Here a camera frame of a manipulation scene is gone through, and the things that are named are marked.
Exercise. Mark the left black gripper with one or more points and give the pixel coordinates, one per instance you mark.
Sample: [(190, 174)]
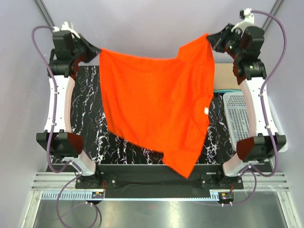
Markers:
[(92, 51)]

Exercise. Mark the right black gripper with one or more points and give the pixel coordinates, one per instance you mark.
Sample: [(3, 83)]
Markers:
[(217, 39)]

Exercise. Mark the orange t shirt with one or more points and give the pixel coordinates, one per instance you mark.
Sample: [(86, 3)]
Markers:
[(161, 104)]

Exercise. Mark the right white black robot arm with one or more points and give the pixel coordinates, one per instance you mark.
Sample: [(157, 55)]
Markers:
[(264, 141)]

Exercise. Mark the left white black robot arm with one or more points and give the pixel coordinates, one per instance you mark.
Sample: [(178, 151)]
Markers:
[(57, 138)]

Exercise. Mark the folded brown t shirt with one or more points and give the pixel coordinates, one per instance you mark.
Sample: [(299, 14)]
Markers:
[(224, 78)]

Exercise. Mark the white plastic basket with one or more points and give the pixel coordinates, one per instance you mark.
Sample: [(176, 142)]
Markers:
[(237, 118)]

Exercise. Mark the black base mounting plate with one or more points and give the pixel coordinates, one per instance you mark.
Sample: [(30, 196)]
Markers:
[(156, 182)]

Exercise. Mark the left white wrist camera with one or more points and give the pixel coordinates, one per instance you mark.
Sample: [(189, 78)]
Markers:
[(66, 26)]

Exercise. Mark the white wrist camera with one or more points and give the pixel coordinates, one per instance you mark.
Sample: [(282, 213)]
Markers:
[(66, 26), (247, 20)]

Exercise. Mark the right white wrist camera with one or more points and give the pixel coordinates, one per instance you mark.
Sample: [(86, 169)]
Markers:
[(247, 20)]

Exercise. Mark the left aluminium frame post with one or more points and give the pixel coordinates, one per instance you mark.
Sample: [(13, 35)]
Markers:
[(44, 12)]

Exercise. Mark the aluminium frame post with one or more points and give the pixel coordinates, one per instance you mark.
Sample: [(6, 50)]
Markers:
[(44, 12), (274, 11)]

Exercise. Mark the right aluminium frame post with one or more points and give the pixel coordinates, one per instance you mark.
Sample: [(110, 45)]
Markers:
[(274, 11)]

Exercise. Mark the aluminium rail beam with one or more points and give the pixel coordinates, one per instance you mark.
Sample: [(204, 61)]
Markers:
[(52, 181)]

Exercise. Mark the white slotted cable duct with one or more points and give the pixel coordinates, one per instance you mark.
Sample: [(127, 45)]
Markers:
[(73, 195)]

